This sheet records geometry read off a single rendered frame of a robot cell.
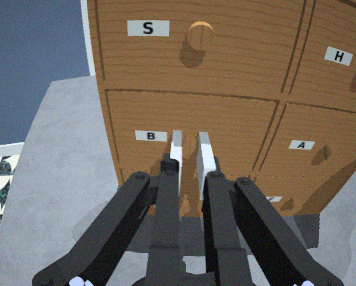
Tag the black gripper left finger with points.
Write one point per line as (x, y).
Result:
(94, 257)

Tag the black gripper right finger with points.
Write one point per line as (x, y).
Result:
(280, 254)

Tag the brown wooden chest of drawers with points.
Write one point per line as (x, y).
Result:
(280, 100)

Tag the brown wooden drawer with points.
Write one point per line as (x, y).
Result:
(146, 41)
(305, 133)
(312, 192)
(143, 123)
(189, 190)
(327, 66)

